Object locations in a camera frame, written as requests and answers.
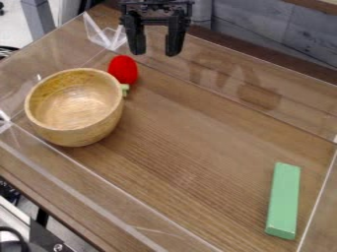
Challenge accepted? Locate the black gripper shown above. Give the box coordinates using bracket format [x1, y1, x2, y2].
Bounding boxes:
[120, 0, 196, 57]

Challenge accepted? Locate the red plush fruit green stem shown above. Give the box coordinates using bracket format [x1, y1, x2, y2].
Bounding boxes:
[109, 55, 138, 96]

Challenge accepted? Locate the wooden bowl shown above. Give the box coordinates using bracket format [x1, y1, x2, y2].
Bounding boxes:
[25, 68, 125, 147]

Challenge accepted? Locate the green rectangular block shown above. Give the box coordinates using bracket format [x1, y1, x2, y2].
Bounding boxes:
[265, 162, 301, 240]

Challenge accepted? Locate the black device bottom left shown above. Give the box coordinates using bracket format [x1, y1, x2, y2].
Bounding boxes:
[0, 224, 78, 252]

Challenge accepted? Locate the clear acrylic tray enclosure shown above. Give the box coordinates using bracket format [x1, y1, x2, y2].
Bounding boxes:
[0, 8, 337, 252]

